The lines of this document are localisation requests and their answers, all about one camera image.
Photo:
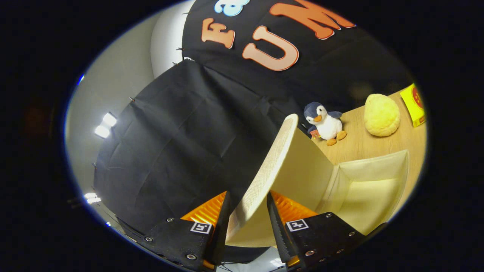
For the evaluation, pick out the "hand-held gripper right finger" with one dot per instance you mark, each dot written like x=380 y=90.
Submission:
x=278 y=226

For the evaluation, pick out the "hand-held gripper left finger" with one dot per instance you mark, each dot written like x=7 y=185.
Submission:
x=221 y=234

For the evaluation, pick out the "beige fabric storage box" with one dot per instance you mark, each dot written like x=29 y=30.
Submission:
x=302 y=166

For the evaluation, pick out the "penguin plush toy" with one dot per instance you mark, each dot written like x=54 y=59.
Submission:
x=327 y=124

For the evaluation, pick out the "ceiling light panel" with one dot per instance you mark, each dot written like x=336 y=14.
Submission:
x=92 y=198
x=106 y=125

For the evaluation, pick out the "yellow round plush cushion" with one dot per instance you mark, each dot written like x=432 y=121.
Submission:
x=382 y=115

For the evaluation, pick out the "yellow book with red circle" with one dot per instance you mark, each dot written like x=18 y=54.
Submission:
x=414 y=104

